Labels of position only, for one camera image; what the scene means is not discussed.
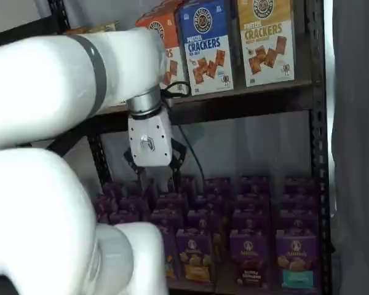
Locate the purple Annie's box teal patch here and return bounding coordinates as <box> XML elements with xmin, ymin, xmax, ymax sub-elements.
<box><xmin>276</xmin><ymin>229</ymin><xmax>320</xmax><ymax>292</ymax></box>

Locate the purple Annie's box green patch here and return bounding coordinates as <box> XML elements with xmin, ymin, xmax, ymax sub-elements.
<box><xmin>161</xmin><ymin>227</ymin><xmax>178</xmax><ymax>280</ymax></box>

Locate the gold pretzel crackers box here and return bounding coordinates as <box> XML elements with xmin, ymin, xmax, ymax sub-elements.
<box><xmin>237</xmin><ymin>0</ymin><xmax>296</xmax><ymax>88</ymax></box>

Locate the purple Annie's box yellow patch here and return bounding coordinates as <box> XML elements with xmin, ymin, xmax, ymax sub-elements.
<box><xmin>175</xmin><ymin>229</ymin><xmax>222</xmax><ymax>285</ymax></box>

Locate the orange pretzel crackers box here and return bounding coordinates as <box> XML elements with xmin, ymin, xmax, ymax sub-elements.
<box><xmin>135</xmin><ymin>11</ymin><xmax>191</xmax><ymax>93</ymax></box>

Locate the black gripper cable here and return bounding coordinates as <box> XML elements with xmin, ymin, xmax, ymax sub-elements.
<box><xmin>160</xmin><ymin>80</ymin><xmax>205</xmax><ymax>182</ymax></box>

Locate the grey fabric curtain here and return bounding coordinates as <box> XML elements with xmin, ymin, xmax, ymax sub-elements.
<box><xmin>324</xmin><ymin>0</ymin><xmax>369</xmax><ymax>295</ymax></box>

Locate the purple box pink bottom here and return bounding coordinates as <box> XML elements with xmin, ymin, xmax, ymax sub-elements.
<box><xmin>229</xmin><ymin>229</ymin><xmax>271</xmax><ymax>291</ymax></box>

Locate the blue pretzel crackers box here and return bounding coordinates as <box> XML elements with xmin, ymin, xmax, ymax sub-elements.
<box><xmin>175</xmin><ymin>0</ymin><xmax>234</xmax><ymax>96</ymax></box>

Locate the black metal shelf rack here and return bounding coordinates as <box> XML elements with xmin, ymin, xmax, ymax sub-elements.
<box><xmin>0</xmin><ymin>0</ymin><xmax>335</xmax><ymax>295</ymax></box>

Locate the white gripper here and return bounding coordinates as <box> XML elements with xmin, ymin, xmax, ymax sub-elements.
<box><xmin>124</xmin><ymin>108</ymin><xmax>188</xmax><ymax>197</ymax></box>

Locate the Simple Mills almond bar box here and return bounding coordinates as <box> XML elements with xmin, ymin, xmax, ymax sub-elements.
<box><xmin>90</xmin><ymin>20</ymin><xmax>121</xmax><ymax>33</ymax></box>

